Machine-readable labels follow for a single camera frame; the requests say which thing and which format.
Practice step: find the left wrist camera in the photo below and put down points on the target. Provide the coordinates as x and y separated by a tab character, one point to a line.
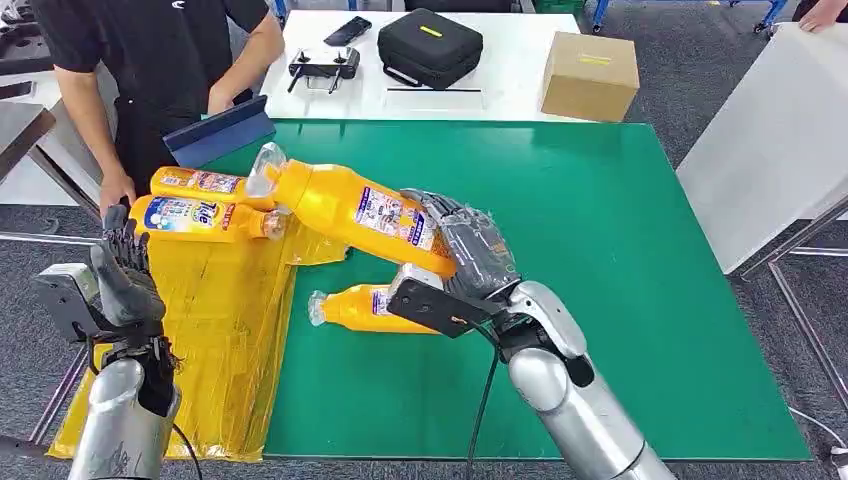
63	291

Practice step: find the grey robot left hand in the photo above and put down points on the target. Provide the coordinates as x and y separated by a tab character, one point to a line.
126	285

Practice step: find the person's right hand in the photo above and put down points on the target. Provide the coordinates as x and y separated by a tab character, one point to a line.
118	189

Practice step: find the black carrying case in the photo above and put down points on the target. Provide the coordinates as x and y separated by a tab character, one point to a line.
427	56

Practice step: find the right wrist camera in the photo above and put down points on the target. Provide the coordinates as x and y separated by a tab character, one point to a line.
430	308

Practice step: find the blue metal rack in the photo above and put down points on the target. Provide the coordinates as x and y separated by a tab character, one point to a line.
598	13

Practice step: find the cardboard box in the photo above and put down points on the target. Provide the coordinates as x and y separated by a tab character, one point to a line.
586	83

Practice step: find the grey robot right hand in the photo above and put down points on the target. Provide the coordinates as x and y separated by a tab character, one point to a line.
474	252

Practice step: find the green crate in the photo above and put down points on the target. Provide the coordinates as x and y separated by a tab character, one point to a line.
560	5

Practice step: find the person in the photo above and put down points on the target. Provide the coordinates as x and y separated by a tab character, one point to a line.
159	53

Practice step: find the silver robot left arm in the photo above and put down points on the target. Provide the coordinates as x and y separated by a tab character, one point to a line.
119	430

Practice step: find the black remote controller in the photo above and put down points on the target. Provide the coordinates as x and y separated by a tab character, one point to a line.
324	64

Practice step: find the person's hand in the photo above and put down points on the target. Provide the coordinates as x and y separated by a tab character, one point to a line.
825	14

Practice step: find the white table with steel frame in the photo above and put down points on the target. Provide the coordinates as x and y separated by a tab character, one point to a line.
775	146

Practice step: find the dark grey desk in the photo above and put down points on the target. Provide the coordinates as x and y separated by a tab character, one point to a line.
23	126

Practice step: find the blue tablet case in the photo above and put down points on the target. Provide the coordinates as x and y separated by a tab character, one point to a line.
218	132

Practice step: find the green table mat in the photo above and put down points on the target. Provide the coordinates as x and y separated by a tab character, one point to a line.
629	265

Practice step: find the orange drink bottle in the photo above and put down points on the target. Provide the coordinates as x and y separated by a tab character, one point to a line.
358	311
199	180
331	205
185	222

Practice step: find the thin black rod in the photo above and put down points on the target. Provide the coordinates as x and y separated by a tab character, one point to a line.
434	89

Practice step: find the black phone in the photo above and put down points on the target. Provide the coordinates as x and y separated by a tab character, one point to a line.
348	31

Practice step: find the person's left hand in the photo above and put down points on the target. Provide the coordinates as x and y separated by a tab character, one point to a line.
220	98

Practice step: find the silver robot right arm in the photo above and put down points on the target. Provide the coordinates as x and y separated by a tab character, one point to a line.
576	411

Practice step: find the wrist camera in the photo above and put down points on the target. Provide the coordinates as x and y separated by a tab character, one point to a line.
430	308
63	291

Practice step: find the yellow plastic sheet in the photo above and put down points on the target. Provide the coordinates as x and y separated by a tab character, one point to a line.
218	344

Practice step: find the black equipment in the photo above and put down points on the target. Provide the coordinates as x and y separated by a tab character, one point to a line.
23	53

